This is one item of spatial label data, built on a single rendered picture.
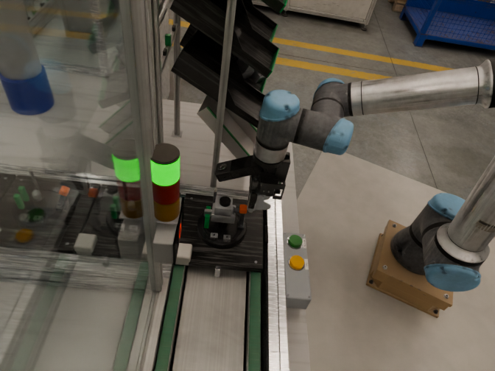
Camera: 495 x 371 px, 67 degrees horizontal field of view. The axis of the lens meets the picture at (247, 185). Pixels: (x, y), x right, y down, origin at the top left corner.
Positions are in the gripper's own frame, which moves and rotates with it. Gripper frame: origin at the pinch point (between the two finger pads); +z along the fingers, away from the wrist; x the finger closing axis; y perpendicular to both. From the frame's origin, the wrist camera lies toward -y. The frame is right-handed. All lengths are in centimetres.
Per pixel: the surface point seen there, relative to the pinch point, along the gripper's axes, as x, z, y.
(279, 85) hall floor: 243, 107, 37
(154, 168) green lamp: -21.2, -32.6, -19.2
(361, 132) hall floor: 187, 108, 105
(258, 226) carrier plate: 2.2, 10.3, 4.4
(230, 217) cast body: -2.2, 2.0, -4.4
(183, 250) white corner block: -10.0, 8.2, -15.8
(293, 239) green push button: -1.4, 10.1, 14.5
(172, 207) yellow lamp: -21.0, -22.6, -16.4
